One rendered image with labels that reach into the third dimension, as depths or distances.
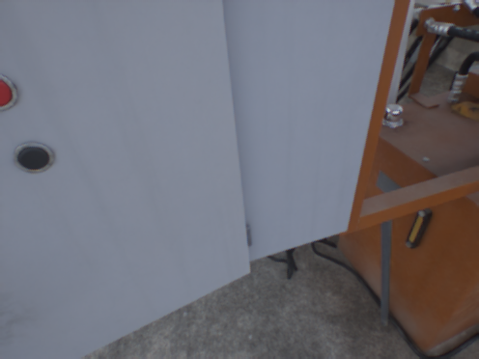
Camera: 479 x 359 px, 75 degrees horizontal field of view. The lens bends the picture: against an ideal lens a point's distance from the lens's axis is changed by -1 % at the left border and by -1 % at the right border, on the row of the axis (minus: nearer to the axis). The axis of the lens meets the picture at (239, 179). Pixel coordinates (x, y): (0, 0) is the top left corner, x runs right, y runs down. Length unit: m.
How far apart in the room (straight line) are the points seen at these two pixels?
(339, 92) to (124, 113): 0.26
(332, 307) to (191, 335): 0.51
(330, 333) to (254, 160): 0.90
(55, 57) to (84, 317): 0.33
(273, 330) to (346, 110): 0.92
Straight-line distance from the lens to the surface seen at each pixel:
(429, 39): 1.15
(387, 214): 0.70
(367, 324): 1.27
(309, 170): 0.47
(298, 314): 1.25
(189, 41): 0.30
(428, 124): 1.06
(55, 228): 0.37
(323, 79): 0.40
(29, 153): 0.31
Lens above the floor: 1.12
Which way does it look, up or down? 40 degrees down
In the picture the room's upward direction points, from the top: 6 degrees counter-clockwise
